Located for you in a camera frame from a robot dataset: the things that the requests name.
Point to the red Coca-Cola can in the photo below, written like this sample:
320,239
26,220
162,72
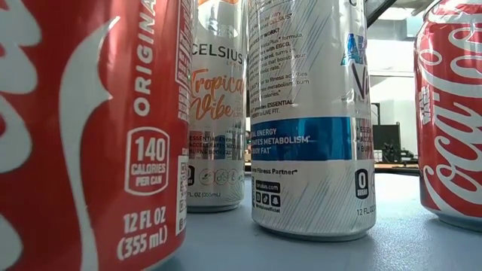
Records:
94,150
452,131

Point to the Celsius Tropical Vibe can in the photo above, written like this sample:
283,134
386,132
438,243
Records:
216,113

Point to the Celsius Arctic Vibe can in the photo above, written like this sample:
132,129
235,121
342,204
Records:
312,150

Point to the black computer monitor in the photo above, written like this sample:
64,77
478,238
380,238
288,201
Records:
386,135

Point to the grey ceiling duct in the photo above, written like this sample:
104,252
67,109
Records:
391,28

